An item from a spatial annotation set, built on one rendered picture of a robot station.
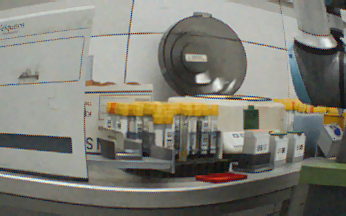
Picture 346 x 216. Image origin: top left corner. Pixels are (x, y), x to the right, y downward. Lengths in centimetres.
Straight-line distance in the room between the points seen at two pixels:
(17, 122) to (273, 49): 123
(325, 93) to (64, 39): 47
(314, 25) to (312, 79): 11
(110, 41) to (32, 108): 81
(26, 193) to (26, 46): 27
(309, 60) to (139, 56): 88
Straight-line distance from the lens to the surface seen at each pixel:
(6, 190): 125
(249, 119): 162
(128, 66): 211
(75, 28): 133
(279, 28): 238
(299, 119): 175
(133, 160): 142
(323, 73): 132
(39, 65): 130
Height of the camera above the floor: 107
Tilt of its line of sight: 3 degrees down
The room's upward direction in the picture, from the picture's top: 2 degrees clockwise
